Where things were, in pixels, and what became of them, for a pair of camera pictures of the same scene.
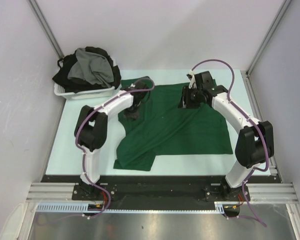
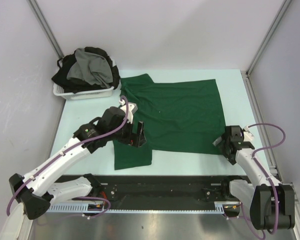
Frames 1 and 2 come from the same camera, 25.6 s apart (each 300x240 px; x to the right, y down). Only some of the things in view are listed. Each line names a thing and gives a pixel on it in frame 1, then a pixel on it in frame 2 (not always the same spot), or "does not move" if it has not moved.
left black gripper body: (132, 112) → (123, 136)
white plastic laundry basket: (99, 92) does not move
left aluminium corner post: (46, 28) does not move
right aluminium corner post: (284, 6) does not move
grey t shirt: (92, 67) does not move
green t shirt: (163, 128) does not move
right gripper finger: (184, 102) → (217, 141)
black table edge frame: (157, 191) does not move
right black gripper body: (194, 97) → (223, 149)
